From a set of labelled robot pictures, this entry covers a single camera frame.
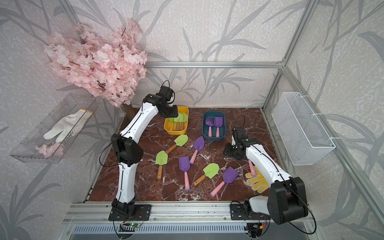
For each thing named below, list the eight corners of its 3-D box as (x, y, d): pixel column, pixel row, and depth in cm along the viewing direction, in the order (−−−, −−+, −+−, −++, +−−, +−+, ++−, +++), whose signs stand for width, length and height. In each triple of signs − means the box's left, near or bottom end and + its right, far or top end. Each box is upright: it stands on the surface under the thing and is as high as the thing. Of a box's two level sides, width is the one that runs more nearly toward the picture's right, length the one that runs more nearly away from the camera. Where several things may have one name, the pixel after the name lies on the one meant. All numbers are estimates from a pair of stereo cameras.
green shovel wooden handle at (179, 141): (167, 155, 96) (167, 153, 95) (162, 148, 100) (162, 146, 98) (190, 140, 103) (189, 138, 102) (185, 134, 107) (184, 132, 105)
